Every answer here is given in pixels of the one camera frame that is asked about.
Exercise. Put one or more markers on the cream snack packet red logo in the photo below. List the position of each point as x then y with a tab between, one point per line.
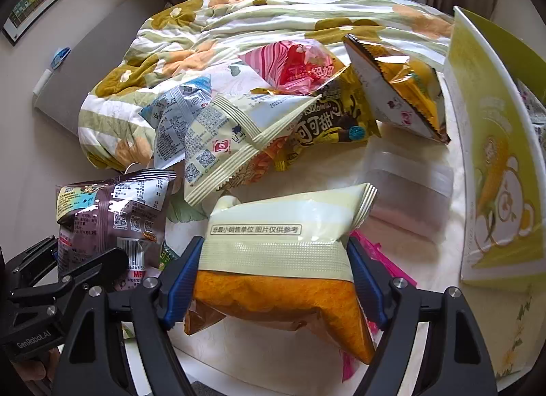
230	144

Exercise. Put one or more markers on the cream floral tablecloth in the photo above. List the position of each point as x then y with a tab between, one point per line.
439	270

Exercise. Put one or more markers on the blue white small object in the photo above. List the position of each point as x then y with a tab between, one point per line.
59	58

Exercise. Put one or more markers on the floral striped blanket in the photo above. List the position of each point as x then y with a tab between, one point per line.
277	16

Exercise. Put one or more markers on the grey headboard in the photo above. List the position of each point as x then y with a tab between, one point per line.
111	46

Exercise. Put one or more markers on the yellow black snack packet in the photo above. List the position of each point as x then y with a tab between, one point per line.
328	123

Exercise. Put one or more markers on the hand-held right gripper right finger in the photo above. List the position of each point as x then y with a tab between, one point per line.
367	285

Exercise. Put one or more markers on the cream orange snack packet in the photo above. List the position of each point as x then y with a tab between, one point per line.
277	251

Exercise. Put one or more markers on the golden orange snack packet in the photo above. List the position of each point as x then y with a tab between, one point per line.
401	84

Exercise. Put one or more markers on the bright pink packet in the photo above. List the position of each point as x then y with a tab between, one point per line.
390	266

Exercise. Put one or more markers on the pink red snack packet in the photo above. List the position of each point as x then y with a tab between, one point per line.
290	65

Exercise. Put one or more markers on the purple brown snack packet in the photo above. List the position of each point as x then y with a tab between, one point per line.
111	217

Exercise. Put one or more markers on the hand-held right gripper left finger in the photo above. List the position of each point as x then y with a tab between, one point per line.
181	283

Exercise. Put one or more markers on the white small box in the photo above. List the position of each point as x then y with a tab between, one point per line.
42	82

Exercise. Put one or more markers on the blue white snack packet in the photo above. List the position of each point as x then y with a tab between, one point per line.
175	119

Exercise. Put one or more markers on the person's left hand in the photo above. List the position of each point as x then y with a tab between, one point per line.
38	369

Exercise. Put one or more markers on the green yellow cardboard box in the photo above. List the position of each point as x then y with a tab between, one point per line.
490	144

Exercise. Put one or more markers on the orange patterned snack packet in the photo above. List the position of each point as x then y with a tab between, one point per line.
258	163

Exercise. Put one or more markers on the translucent white packet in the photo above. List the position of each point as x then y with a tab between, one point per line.
405	191

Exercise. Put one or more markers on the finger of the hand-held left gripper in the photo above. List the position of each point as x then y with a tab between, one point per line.
91	272
34	260

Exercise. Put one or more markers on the green snack packet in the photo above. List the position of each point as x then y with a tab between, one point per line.
168	254

